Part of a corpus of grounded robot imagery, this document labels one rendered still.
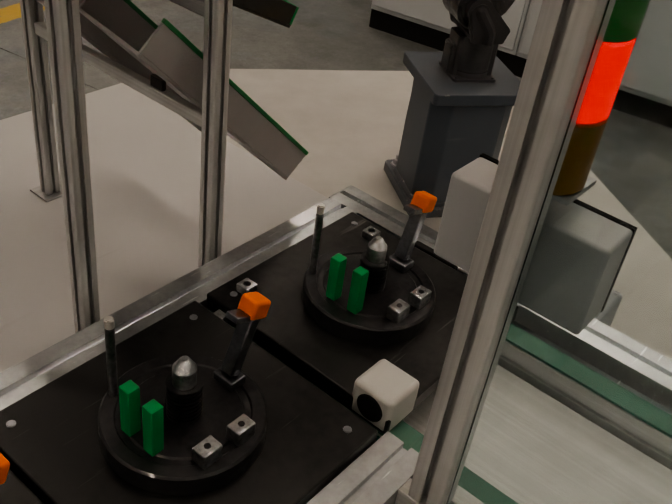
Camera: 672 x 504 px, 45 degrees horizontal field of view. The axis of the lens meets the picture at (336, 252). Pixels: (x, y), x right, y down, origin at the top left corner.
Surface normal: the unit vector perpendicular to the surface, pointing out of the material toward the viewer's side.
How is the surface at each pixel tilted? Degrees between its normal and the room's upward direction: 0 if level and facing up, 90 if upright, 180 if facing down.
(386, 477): 0
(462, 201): 90
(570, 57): 90
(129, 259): 0
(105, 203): 0
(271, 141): 90
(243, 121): 90
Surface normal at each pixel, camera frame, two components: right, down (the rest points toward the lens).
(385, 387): 0.12, -0.80
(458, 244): -0.64, 0.39
